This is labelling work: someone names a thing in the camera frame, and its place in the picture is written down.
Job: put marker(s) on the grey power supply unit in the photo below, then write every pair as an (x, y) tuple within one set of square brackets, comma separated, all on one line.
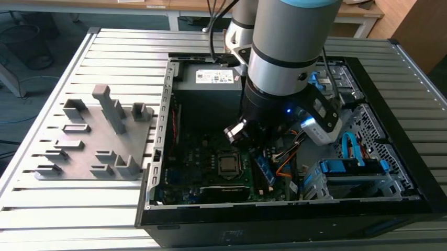
[(210, 87)]

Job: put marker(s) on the blue drive carrier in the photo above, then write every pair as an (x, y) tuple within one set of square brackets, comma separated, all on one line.
[(314, 82)]

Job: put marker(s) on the grey parts rack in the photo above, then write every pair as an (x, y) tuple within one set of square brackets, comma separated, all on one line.
[(91, 123)]

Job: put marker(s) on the RAM stick with blue label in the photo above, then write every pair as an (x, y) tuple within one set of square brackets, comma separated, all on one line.
[(266, 170)]

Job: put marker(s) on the wooden cabinet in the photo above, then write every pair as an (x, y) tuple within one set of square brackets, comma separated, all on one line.
[(419, 31)]

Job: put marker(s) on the dark green motherboard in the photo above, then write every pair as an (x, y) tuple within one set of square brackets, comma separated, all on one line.
[(195, 162)]

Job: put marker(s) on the silver CPU in socket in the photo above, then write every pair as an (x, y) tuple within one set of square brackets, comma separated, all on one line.
[(229, 164)]

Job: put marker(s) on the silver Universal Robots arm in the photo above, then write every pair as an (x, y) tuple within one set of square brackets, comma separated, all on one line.
[(286, 39)]

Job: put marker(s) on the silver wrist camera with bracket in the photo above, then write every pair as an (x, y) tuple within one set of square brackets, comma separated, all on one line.
[(321, 125)]

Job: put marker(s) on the long white-legged desk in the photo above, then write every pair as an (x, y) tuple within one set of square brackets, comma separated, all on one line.
[(70, 4)]

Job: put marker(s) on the hard disk in blue carrier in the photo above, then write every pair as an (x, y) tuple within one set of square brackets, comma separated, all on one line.
[(337, 166)]

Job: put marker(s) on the grey metal drive cage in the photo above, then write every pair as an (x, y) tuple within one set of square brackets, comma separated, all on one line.
[(346, 75)]

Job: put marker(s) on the small wooden desk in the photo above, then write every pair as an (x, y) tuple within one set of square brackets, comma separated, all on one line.
[(357, 15)]

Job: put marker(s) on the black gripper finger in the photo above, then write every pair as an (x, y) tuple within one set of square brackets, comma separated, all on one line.
[(269, 141), (238, 133)]

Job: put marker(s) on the black graphics card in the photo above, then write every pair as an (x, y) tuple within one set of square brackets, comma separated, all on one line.
[(225, 193)]

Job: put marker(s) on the grey metal disk bay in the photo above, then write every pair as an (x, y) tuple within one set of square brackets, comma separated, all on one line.
[(357, 180)]

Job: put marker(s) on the black open PC case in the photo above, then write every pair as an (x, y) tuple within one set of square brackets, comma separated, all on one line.
[(245, 225)]

